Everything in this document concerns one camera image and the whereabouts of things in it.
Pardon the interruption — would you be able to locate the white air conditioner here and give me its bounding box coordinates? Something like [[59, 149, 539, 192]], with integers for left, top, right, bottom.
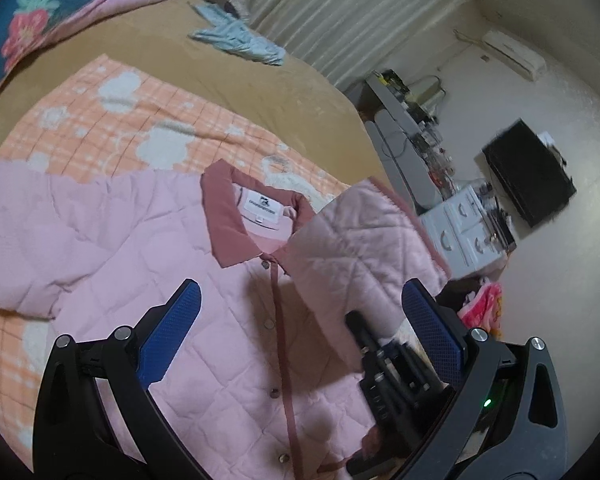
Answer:
[[481, 30, 547, 81]]

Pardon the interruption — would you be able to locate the pink quilted jacket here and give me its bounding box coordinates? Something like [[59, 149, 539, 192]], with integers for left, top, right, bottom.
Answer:
[[0, 159, 453, 480]]

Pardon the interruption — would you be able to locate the brown covered bed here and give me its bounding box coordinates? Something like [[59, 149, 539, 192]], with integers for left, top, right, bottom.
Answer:
[[0, 0, 398, 211]]

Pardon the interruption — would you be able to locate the white drawer chest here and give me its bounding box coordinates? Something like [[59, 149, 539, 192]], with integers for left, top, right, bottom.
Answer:
[[420, 182, 518, 268]]

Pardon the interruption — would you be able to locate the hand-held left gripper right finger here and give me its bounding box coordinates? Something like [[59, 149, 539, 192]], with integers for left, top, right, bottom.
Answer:
[[401, 278, 568, 480]]

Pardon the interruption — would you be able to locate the clutter of small table things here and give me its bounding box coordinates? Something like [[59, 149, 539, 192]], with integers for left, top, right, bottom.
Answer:
[[375, 71, 463, 198]]

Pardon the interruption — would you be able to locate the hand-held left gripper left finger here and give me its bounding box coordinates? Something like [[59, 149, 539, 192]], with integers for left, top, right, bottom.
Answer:
[[32, 278, 202, 480]]

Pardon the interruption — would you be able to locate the black television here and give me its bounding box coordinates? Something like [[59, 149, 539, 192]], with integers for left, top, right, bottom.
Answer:
[[481, 119, 577, 228]]

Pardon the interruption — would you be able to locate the dark blue floral quilt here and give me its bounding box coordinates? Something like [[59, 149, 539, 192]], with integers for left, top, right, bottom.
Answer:
[[0, 0, 178, 111]]

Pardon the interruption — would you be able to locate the grey dressing table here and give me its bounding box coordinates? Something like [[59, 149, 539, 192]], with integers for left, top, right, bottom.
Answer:
[[347, 70, 461, 216]]

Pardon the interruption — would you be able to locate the light blue garment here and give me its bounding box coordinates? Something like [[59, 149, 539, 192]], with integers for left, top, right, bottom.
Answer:
[[187, 2, 287, 67]]

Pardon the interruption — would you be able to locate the black cable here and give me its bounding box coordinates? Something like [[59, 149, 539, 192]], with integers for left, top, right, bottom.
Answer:
[[382, 129, 411, 162]]

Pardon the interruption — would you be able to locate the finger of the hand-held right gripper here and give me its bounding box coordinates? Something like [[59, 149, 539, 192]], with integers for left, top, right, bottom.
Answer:
[[345, 310, 381, 373]]

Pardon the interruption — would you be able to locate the curved frame mirror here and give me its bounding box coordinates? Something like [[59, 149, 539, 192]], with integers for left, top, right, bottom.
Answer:
[[407, 74, 443, 116]]

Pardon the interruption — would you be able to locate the white pleated curtain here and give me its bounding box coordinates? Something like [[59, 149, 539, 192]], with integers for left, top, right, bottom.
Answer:
[[220, 0, 481, 92]]

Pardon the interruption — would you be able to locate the orange checked fleece blanket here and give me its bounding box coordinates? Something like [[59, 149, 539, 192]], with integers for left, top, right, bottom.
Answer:
[[0, 55, 396, 426]]

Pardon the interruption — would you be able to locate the pink patterned cloth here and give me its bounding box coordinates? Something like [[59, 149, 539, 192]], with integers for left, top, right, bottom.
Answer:
[[457, 280, 506, 341]]

